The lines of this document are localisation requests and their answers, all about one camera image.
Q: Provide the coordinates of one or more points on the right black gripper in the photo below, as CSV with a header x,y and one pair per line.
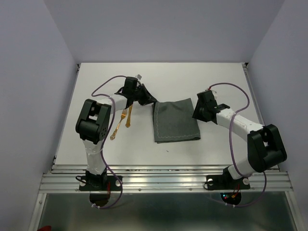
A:
x,y
196,115

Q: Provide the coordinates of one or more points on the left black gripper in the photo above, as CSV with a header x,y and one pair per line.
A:
x,y
147,98

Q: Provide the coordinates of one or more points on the gold knife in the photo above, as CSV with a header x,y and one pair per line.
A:
x,y
129,117

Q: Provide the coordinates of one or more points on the grey cloth napkin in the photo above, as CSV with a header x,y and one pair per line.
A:
x,y
174,122

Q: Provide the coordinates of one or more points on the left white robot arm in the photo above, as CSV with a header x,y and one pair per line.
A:
x,y
93,124

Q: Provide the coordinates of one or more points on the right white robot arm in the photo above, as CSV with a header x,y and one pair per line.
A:
x,y
265,147

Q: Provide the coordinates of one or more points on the gold fork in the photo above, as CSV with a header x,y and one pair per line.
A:
x,y
118,125

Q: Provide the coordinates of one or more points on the red object at corner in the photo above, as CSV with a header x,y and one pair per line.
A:
x,y
45,228

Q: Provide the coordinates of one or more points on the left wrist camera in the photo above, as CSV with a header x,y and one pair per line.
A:
x,y
138,77

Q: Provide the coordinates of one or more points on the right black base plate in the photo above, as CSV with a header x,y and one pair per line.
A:
x,y
221,182

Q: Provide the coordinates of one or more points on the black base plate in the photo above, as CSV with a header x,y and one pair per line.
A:
x,y
109,184
221,182

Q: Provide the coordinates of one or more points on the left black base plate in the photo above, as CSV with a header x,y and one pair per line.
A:
x,y
109,184

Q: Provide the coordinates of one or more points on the aluminium mounting rail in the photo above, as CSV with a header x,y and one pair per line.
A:
x,y
160,178

